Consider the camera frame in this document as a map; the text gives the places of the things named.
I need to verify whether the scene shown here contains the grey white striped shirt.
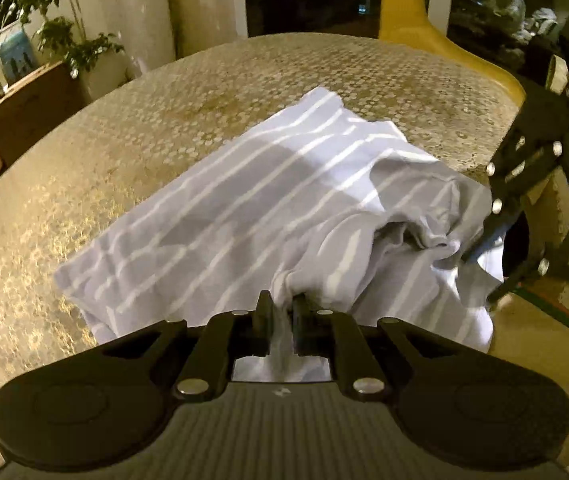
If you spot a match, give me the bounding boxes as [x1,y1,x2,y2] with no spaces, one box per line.
[54,88,501,382]

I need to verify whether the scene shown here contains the yellow chair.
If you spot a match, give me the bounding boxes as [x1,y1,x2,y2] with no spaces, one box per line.
[377,0,569,466]

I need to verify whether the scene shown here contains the gold floral lace tablecloth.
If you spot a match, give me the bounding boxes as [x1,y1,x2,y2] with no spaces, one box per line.
[0,31,523,480]

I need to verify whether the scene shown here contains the white plant pot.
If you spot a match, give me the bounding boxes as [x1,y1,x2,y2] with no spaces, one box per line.
[79,52,134,104]

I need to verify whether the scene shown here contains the wooden sideboard cabinet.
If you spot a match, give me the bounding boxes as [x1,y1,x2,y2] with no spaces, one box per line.
[0,62,86,174]

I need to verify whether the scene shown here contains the white floor vase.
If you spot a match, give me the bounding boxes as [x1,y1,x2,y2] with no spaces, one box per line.
[79,0,176,75]

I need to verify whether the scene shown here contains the potted green plant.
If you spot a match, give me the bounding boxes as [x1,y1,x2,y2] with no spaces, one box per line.
[0,0,125,79]

